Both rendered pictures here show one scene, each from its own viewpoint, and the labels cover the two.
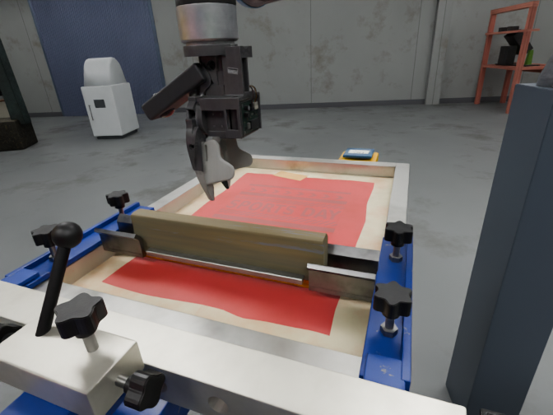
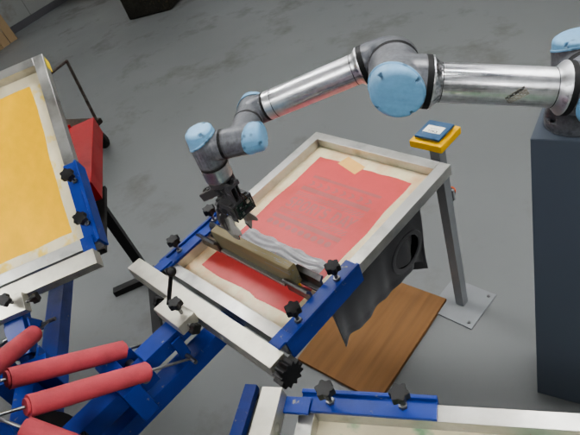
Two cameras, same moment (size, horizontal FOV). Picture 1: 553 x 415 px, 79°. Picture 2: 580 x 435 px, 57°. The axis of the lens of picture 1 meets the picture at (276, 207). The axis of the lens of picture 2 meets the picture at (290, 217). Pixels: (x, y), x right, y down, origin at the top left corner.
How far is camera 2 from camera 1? 114 cm
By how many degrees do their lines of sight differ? 33
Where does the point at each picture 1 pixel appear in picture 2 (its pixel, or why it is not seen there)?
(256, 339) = (249, 313)
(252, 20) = not seen: outside the picture
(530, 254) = (551, 260)
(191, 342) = (216, 313)
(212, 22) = (214, 179)
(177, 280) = (236, 269)
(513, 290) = (547, 286)
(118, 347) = (188, 313)
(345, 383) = (255, 338)
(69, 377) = (174, 321)
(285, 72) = not seen: outside the picture
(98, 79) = not seen: outside the picture
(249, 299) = (264, 288)
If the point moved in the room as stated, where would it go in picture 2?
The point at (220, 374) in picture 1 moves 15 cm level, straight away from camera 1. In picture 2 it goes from (220, 327) to (230, 283)
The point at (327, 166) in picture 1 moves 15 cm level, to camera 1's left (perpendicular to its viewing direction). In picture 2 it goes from (382, 158) to (342, 160)
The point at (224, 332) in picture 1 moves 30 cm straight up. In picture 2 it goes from (238, 307) to (195, 231)
